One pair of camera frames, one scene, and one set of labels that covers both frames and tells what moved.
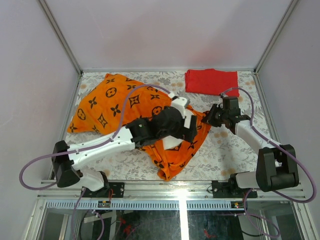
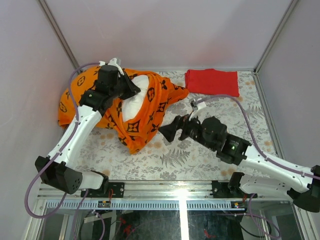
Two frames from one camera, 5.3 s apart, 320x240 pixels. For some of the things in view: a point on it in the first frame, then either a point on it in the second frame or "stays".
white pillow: [170, 142] to [132, 105]
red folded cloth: [212, 81] stays
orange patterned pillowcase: [114, 100] to [134, 133]
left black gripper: [185, 133] to [132, 89]
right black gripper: [209, 118] to [169, 131]
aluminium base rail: [164, 195] stays
